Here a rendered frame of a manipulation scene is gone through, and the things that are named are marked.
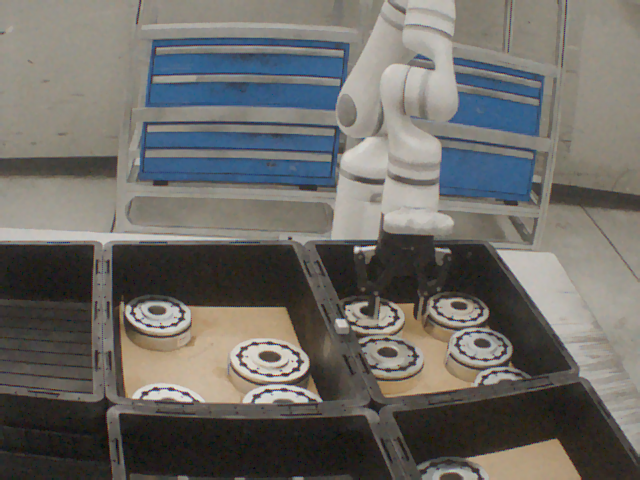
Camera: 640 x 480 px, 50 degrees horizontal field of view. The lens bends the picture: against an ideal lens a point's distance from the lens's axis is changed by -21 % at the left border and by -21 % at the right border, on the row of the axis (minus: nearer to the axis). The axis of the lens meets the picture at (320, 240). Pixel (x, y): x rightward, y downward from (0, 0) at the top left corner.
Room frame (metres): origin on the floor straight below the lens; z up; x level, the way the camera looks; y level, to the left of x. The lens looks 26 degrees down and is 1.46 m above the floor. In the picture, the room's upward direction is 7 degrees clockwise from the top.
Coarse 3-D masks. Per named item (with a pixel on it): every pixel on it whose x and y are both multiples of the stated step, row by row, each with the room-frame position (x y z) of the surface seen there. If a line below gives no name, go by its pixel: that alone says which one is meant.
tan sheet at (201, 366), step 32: (192, 320) 1.00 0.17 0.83; (224, 320) 1.01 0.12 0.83; (256, 320) 1.03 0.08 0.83; (288, 320) 1.04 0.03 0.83; (128, 352) 0.88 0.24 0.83; (160, 352) 0.90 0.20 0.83; (192, 352) 0.92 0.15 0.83; (224, 352) 0.93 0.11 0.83; (128, 384) 0.81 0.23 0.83; (192, 384) 0.84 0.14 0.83; (224, 384) 0.85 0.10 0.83
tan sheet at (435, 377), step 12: (408, 312) 1.10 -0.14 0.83; (408, 324) 1.06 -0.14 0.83; (420, 324) 1.07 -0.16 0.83; (408, 336) 1.03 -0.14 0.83; (420, 336) 1.03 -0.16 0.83; (432, 336) 1.03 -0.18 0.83; (420, 348) 1.00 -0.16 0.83; (432, 348) 1.00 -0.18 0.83; (444, 348) 1.00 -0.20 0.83; (432, 360) 0.97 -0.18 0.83; (432, 372) 0.93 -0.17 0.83; (444, 372) 0.94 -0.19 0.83; (420, 384) 0.90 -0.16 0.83; (432, 384) 0.90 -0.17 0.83; (444, 384) 0.90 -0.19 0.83; (456, 384) 0.91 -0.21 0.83; (468, 384) 0.91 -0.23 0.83
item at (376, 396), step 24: (312, 240) 1.10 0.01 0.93; (336, 240) 1.11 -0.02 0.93; (360, 240) 1.12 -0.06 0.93; (456, 240) 1.16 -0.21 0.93; (480, 240) 1.17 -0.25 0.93; (312, 264) 1.03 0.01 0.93; (504, 264) 1.09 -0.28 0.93; (336, 312) 0.91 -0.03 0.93; (552, 336) 0.88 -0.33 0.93; (360, 360) 0.80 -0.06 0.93; (504, 384) 0.76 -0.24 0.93; (528, 384) 0.76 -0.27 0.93
